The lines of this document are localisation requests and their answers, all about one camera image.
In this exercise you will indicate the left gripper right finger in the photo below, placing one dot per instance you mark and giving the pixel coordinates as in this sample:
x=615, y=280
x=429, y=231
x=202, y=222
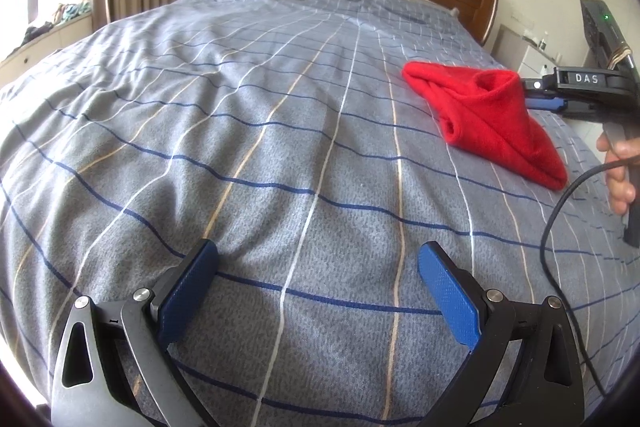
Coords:
x=545, y=384

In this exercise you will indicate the blue plaid duvet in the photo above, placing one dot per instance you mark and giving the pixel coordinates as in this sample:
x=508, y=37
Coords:
x=283, y=131

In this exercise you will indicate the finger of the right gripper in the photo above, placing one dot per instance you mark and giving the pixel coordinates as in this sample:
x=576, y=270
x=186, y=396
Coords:
x=550, y=104
x=539, y=85

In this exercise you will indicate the white desk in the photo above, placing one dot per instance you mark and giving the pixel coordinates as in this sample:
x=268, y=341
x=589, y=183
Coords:
x=515, y=53

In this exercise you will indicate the window sill clutter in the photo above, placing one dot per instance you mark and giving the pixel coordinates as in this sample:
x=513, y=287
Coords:
x=69, y=23

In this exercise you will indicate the person right hand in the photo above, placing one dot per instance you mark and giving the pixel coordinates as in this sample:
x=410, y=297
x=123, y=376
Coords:
x=622, y=191

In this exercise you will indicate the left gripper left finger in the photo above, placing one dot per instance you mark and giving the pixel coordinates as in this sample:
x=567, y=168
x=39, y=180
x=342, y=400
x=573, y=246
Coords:
x=113, y=367

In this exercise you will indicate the red knit sweater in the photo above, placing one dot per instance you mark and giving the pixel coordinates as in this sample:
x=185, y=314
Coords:
x=483, y=112

